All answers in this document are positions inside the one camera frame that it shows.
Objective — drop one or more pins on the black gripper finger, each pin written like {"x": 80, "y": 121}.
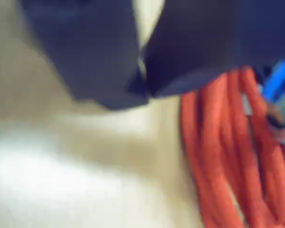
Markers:
{"x": 92, "y": 52}
{"x": 204, "y": 42}

